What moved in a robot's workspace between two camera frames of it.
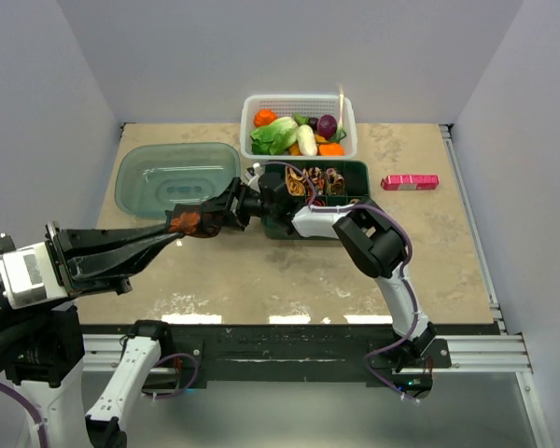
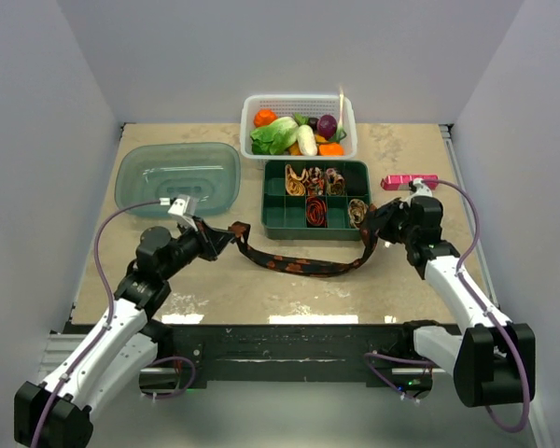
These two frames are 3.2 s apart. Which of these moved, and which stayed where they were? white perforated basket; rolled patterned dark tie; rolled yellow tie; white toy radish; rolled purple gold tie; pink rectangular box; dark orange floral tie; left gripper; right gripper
Moved: right gripper; left gripper; dark orange floral tie
Stayed: rolled patterned dark tie; white toy radish; rolled purple gold tie; white perforated basket; pink rectangular box; rolled yellow tie
